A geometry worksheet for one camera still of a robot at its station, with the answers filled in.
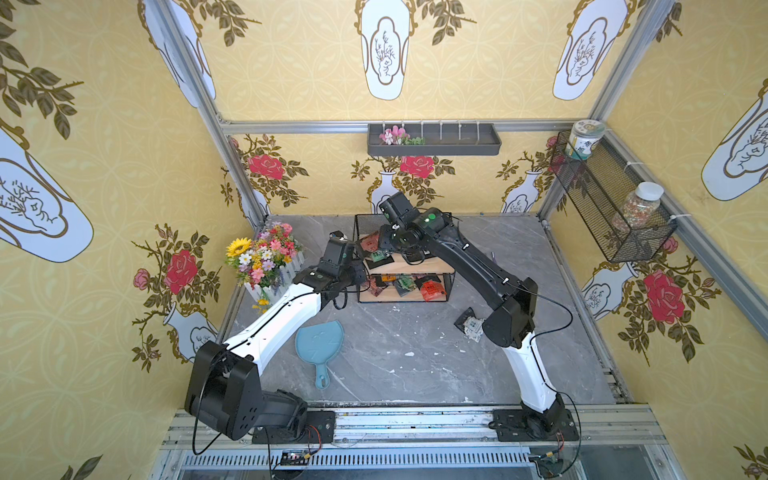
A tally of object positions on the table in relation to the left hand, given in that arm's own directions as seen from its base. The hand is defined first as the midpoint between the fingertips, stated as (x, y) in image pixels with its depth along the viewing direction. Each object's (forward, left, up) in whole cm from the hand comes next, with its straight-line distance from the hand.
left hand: (350, 266), depth 86 cm
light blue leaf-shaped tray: (-16, +9, -17) cm, 25 cm away
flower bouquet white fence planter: (+2, +24, 0) cm, 24 cm away
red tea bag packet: (+8, -6, +1) cm, 10 cm away
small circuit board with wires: (-43, +13, -19) cm, 49 cm away
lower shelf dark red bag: (+1, -7, -14) cm, 15 cm away
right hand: (+7, -13, +5) cm, 16 cm away
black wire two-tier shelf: (+4, -12, -14) cm, 19 cm away
